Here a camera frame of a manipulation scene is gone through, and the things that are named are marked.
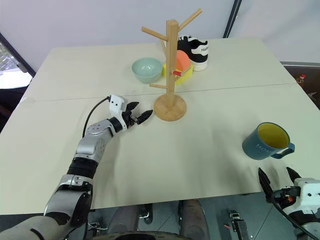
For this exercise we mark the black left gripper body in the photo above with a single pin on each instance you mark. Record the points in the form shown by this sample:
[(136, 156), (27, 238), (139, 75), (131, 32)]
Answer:
[(130, 119)]

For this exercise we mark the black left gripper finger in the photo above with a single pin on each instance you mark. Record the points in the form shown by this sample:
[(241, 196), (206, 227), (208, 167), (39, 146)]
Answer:
[(132, 106), (145, 115)]

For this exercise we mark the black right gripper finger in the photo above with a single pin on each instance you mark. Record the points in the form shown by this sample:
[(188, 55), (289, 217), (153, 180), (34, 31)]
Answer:
[(293, 175), (265, 183)]

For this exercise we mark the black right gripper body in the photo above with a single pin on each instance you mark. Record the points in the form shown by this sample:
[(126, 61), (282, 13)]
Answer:
[(285, 196)]

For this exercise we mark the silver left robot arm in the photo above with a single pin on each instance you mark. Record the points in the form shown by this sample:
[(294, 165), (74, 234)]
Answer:
[(87, 146)]

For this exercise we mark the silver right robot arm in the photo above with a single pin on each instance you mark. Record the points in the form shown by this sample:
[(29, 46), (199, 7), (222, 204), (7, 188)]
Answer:
[(303, 226)]

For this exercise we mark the wooden mug tree stand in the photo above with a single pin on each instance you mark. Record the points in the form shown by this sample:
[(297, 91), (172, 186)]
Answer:
[(171, 75)]

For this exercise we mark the blue mug with yellow inside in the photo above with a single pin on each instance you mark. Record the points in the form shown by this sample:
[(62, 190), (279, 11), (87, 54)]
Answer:
[(260, 147)]

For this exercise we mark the light green bowl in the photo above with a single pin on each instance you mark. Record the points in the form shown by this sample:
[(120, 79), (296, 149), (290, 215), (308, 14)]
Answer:
[(147, 70)]

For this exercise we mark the yellow block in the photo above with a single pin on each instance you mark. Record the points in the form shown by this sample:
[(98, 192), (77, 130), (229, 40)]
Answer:
[(185, 75)]

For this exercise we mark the orange rounded block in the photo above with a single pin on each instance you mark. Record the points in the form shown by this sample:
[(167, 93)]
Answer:
[(183, 61)]

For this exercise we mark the black and white sneaker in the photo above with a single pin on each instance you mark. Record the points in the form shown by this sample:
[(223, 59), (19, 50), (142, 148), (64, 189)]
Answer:
[(197, 53)]

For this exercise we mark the chrome metal foot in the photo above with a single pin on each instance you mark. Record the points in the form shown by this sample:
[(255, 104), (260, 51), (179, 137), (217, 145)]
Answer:
[(147, 212)]

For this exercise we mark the red capped bottle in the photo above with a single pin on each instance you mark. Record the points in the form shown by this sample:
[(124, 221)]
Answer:
[(302, 78)]

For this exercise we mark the black pole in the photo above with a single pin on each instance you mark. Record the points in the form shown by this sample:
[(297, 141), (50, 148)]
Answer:
[(232, 18)]

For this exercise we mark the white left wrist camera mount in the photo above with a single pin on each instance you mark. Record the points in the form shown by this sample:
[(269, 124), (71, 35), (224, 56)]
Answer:
[(117, 105)]

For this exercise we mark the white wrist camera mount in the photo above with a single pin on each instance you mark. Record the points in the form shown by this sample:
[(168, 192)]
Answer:
[(308, 192), (117, 105)]

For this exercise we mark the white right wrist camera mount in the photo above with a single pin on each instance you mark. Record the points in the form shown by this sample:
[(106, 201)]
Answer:
[(308, 192)]

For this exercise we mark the black floor bracket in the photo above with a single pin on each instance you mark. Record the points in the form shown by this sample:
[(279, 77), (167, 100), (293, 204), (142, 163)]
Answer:
[(238, 222)]

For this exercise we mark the black window frame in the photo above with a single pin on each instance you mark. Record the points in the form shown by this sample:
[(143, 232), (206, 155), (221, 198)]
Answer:
[(17, 53)]

